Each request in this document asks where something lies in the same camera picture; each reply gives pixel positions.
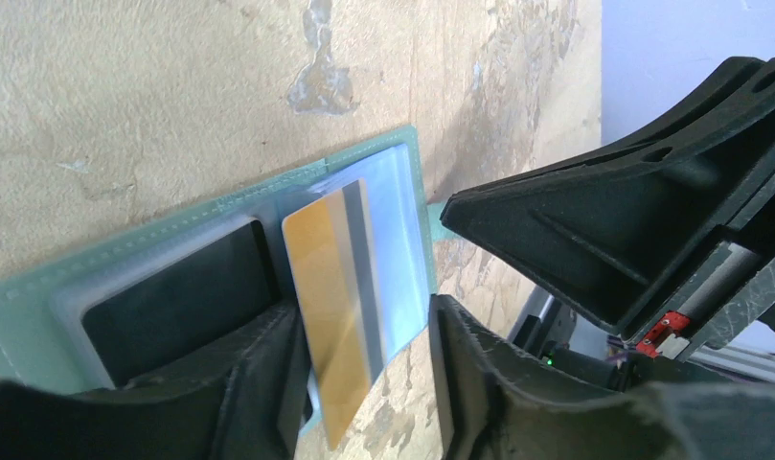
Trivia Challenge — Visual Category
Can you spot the dark grey card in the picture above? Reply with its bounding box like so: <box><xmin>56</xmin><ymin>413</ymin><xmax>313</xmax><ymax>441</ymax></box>
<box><xmin>81</xmin><ymin>221</ymin><xmax>281</xmax><ymax>386</ymax></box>

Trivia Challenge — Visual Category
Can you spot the gold card with black stripe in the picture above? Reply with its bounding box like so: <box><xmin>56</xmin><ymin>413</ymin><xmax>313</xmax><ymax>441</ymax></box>
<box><xmin>282</xmin><ymin>179</ymin><xmax>384</xmax><ymax>450</ymax></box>

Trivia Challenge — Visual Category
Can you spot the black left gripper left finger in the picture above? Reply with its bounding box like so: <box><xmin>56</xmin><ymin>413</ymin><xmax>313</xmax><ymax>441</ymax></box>
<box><xmin>0</xmin><ymin>300</ymin><xmax>309</xmax><ymax>459</ymax></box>

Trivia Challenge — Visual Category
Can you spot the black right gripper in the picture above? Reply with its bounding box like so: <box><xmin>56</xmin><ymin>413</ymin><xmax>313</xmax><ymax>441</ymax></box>
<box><xmin>441</xmin><ymin>57</ymin><xmax>775</xmax><ymax>361</ymax></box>

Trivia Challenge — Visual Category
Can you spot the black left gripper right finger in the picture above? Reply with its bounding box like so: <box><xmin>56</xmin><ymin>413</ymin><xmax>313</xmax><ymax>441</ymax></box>
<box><xmin>429</xmin><ymin>295</ymin><xmax>775</xmax><ymax>459</ymax></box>

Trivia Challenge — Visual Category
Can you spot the teal leather card holder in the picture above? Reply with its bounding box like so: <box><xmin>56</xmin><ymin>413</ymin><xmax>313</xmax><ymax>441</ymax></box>
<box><xmin>0</xmin><ymin>124</ymin><xmax>455</xmax><ymax>439</ymax></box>

